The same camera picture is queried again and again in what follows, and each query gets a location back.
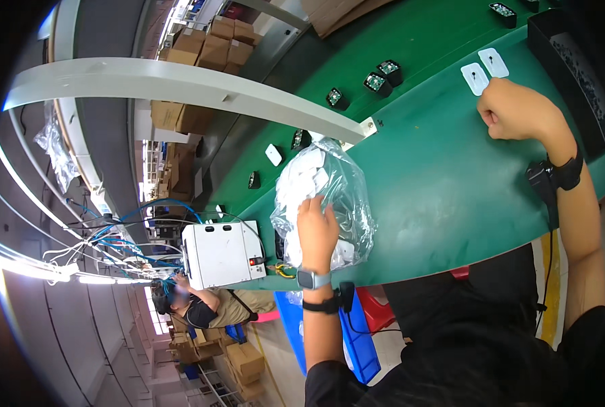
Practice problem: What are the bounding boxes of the person's left hand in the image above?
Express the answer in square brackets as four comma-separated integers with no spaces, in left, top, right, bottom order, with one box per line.
[296,195,340,271]

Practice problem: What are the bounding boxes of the person's right hand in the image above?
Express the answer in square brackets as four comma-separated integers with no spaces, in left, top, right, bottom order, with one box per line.
[477,77,578,156]

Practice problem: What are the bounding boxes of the clear bag of white plates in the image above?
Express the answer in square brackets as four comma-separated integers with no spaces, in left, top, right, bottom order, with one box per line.
[270,137,377,273]

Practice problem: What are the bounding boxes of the white plastic plate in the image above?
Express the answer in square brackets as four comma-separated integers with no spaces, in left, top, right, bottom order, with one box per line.
[478,48,510,78]
[460,62,490,96]

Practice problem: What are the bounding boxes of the grey smartwatch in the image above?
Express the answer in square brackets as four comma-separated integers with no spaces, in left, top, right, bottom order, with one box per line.
[296,268,333,291]

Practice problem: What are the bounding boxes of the black parts tray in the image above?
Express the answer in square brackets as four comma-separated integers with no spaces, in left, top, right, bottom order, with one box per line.
[527,8,605,159]

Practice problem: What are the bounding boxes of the black wrist band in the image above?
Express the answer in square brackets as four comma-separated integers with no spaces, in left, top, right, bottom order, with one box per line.
[525,145,584,207]
[302,282,356,314]

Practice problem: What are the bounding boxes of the white machine box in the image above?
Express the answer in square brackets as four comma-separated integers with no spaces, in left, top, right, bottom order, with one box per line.
[181,220,267,291]

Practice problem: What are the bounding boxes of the red plastic stool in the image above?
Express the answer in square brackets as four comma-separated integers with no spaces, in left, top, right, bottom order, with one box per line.
[355,266,471,334]

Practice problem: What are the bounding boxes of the blue plastic crate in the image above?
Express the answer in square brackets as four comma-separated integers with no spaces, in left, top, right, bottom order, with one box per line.
[274,290,382,385]

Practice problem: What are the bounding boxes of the large cardboard box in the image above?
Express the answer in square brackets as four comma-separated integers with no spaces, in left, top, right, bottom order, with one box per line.
[150,100,217,136]

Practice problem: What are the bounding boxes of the heap of cardboard boxes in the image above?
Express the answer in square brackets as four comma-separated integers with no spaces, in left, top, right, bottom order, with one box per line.
[168,326,269,404]

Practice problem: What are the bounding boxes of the flat cardboard sheet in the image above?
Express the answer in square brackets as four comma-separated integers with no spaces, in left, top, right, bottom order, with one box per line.
[301,0,396,39]

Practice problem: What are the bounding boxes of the stack of cardboard boxes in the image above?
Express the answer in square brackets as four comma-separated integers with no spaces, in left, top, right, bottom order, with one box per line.
[158,15,264,77]

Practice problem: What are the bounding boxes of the person's body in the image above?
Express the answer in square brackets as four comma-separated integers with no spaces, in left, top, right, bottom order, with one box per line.
[305,244,605,407]

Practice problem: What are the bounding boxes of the hanging clear plastic bag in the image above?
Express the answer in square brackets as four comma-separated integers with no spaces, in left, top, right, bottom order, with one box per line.
[34,101,80,195]

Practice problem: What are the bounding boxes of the ceiling light tube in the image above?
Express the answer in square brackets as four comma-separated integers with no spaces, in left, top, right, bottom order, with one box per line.
[0,136,70,231]
[0,253,80,284]

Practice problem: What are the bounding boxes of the black wrist band cable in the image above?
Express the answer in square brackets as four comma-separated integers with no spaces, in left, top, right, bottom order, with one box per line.
[344,309,404,336]
[534,201,558,336]

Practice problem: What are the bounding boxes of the white metal frame beam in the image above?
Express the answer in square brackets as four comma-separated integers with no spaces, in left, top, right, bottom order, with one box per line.
[2,57,378,147]

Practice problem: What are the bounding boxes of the bundle of blue cables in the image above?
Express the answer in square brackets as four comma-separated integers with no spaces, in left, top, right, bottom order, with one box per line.
[66,197,204,282]

